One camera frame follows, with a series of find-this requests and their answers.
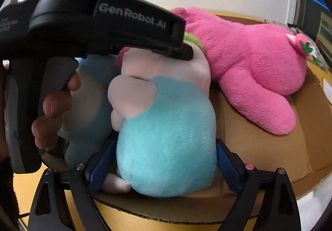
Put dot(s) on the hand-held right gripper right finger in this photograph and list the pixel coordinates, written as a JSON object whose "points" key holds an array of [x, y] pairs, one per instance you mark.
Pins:
{"points": [[228, 166]]}

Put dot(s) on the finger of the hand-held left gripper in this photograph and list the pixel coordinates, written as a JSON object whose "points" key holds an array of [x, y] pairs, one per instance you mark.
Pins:
{"points": [[179, 50]]}

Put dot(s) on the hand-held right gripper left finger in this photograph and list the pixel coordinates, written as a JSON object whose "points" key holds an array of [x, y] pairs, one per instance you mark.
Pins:
{"points": [[102, 166]]}

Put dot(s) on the brown cardboard box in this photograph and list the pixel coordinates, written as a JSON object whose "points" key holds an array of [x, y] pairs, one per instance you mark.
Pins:
{"points": [[259, 148]]}

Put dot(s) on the teal and pink plush toy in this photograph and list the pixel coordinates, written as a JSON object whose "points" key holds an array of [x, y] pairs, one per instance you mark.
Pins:
{"points": [[166, 137]]}

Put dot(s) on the person's left hand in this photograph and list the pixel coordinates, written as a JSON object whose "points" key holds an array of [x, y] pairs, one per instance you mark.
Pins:
{"points": [[51, 106]]}

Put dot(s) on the light blue plush toy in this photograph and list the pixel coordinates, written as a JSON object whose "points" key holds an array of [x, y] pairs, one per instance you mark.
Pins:
{"points": [[85, 111]]}

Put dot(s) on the bright pink plush toy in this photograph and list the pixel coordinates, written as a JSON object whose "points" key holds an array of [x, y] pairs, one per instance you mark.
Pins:
{"points": [[249, 57]]}

